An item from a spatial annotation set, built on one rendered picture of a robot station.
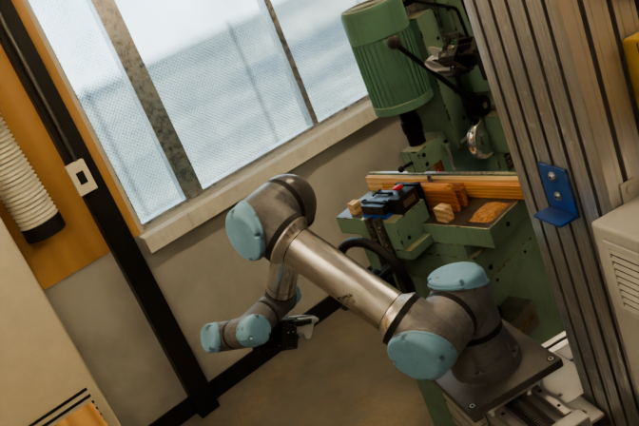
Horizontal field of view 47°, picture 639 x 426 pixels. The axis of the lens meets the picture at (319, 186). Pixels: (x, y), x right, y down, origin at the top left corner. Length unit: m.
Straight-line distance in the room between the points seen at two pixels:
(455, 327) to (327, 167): 2.26
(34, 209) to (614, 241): 2.19
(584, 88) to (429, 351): 0.55
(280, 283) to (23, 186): 1.33
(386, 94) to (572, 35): 1.05
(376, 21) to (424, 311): 0.89
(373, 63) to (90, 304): 1.69
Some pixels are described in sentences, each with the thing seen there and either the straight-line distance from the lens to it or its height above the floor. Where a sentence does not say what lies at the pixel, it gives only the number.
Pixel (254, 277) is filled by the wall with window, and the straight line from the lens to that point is 3.46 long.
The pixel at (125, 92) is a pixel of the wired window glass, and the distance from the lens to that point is 3.22.
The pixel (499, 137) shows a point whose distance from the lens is 2.22.
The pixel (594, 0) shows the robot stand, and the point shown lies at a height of 1.53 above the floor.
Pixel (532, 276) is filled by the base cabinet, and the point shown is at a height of 0.60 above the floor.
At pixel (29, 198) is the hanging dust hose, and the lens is 2.87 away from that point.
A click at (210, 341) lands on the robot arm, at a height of 0.94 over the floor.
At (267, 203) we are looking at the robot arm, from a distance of 1.51.
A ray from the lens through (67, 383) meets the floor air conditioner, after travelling 2.94.
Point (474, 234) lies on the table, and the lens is 2.00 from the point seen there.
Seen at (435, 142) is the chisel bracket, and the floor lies 1.06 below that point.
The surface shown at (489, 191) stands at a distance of 2.11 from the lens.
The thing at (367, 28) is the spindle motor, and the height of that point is 1.46.
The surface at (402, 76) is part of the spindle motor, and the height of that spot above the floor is 1.30.
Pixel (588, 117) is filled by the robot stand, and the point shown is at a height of 1.38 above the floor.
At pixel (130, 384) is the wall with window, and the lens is 3.35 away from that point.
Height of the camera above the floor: 1.77
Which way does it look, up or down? 19 degrees down
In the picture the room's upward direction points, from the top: 22 degrees counter-clockwise
